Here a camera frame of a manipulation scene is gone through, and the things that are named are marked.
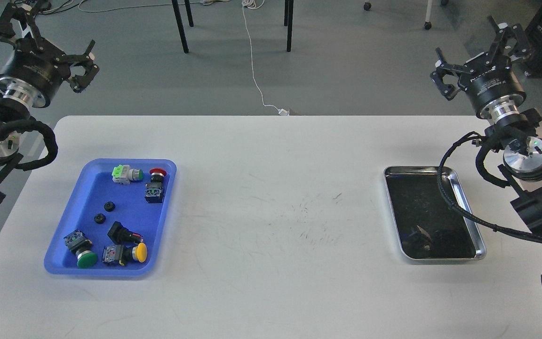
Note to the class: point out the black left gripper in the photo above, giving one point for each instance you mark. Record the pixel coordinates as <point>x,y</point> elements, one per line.
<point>28,75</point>

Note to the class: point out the red emergency stop button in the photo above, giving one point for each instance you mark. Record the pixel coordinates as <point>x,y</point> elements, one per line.
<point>154,190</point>

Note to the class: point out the black table leg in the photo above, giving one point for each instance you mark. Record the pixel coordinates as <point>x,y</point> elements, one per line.
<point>179,22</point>
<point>288,22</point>

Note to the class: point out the black table leg left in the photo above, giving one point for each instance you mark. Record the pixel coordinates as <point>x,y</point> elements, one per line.
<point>179,22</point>

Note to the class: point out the green mushroom push button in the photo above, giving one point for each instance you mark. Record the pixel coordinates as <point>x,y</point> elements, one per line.
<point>81,247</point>

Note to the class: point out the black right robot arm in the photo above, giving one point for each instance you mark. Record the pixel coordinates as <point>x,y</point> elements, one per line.
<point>510,152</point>

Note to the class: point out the blue plastic tray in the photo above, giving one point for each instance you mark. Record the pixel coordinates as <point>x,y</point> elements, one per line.
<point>95,187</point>

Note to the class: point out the black table leg right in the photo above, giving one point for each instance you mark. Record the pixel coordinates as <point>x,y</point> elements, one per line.
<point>288,22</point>

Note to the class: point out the silver metal tray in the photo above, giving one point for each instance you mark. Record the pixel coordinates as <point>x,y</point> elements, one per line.
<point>429,231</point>

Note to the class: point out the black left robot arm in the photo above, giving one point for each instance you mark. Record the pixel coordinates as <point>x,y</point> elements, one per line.
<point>15,103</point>

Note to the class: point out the light green push button switch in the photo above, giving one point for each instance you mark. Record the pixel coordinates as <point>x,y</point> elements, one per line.
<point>124,174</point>

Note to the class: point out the black selector switch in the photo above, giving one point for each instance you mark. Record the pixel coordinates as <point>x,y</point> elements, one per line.
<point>119,234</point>

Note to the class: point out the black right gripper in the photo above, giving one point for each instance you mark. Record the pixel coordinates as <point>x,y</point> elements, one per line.
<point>494,89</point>

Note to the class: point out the yellow push button switch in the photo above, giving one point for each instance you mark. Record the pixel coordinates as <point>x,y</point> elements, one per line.
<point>120,255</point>

